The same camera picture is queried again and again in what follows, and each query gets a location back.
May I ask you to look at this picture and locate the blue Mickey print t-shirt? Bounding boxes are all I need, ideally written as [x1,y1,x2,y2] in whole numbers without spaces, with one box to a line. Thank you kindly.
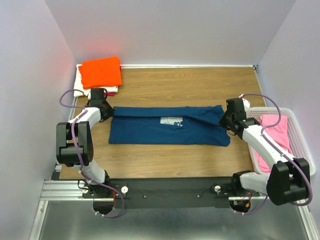
[109,105,231,147]

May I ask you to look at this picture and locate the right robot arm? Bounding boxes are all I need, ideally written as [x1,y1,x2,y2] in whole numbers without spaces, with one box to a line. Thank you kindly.
[219,95,313,207]

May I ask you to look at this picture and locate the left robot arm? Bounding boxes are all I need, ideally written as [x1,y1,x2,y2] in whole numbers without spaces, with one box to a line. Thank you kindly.
[56,88,116,198]

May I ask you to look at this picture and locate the folded white t-shirt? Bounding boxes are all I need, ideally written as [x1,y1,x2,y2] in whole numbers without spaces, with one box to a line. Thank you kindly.
[73,64,118,98]

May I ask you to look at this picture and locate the folded orange t-shirt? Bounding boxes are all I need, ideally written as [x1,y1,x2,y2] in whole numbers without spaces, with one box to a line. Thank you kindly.
[79,56,122,89]

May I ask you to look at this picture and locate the pink t-shirt in basket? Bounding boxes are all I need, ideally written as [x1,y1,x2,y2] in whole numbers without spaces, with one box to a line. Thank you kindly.
[255,114,293,173]

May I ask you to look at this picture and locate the white plastic laundry basket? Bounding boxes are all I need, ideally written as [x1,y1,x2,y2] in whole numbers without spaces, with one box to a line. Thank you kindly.
[246,107,316,176]

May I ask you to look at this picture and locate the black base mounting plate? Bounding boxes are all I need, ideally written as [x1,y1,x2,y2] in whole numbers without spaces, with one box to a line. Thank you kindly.
[82,177,261,210]

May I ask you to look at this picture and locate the aluminium extrusion rail frame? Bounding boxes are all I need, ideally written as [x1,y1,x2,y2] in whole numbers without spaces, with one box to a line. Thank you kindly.
[31,99,316,240]

